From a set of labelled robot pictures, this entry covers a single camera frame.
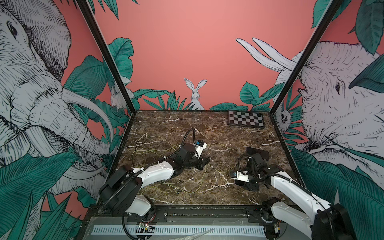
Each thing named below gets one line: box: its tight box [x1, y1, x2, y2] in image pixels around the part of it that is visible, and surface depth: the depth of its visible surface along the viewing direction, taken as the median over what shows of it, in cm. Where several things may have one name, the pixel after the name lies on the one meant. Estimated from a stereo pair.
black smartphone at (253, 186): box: [234, 179, 260, 192], surface depth 75 cm
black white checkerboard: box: [227, 110, 265, 129], surface depth 116 cm
